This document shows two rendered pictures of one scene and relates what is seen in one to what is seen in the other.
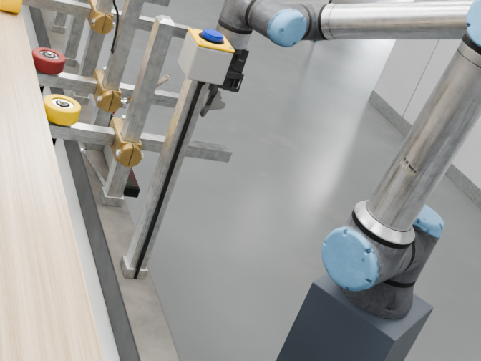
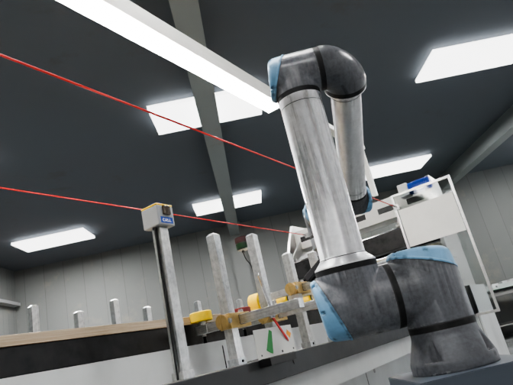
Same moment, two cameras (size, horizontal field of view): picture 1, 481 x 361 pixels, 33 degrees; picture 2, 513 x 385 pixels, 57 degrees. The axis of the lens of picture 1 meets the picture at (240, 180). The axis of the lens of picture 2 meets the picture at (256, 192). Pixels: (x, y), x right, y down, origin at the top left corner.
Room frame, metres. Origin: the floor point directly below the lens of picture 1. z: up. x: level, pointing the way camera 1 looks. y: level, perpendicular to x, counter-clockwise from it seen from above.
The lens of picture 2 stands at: (0.91, -1.24, 0.73)
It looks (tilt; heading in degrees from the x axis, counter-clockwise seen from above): 18 degrees up; 59
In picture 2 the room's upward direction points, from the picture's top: 13 degrees counter-clockwise
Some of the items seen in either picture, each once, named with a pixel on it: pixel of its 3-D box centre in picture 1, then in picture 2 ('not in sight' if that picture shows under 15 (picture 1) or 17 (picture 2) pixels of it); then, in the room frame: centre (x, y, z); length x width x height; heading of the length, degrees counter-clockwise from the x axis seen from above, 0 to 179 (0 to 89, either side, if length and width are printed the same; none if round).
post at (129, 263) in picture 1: (164, 180); (170, 300); (1.36, 0.14, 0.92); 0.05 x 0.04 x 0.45; 28
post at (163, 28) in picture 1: (135, 119); (225, 300); (1.59, 0.26, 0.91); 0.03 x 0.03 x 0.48; 28
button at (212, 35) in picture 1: (212, 37); not in sight; (1.36, 0.14, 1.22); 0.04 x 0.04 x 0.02
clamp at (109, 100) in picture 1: (104, 91); (271, 315); (1.83, 0.39, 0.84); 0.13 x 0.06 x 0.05; 28
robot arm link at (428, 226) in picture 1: (403, 237); (424, 285); (1.79, -0.42, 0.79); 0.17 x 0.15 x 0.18; 146
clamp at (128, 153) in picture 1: (124, 142); (233, 321); (1.61, 0.27, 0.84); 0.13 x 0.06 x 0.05; 28
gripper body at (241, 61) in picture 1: (225, 65); not in sight; (1.98, 0.14, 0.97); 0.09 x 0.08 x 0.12; 118
